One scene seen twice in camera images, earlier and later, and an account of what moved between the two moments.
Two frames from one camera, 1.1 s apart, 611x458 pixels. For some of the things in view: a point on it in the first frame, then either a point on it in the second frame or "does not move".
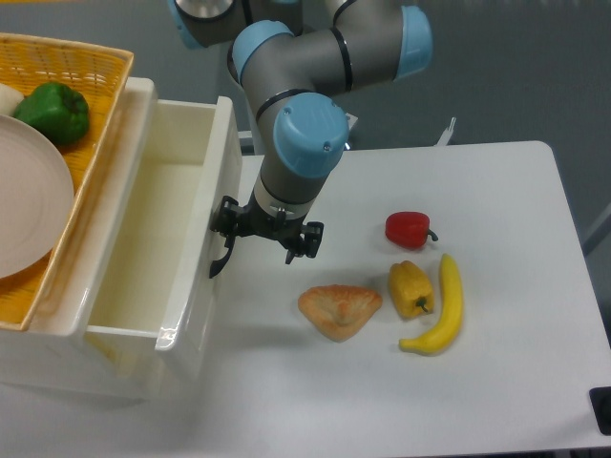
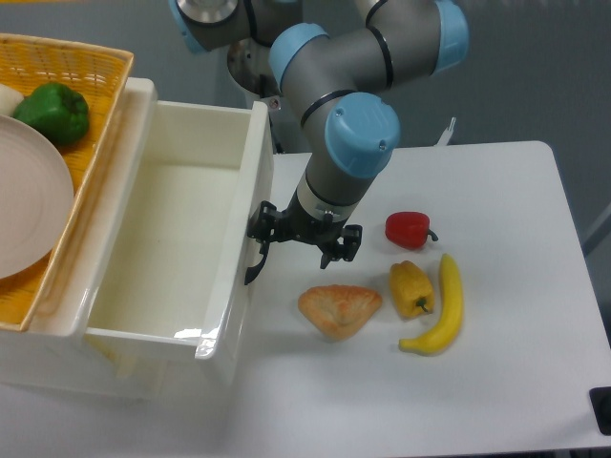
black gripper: (253, 220) → (268, 225)
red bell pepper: (408, 229) does not move
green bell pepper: (59, 114) does not move
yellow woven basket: (26, 61) does not move
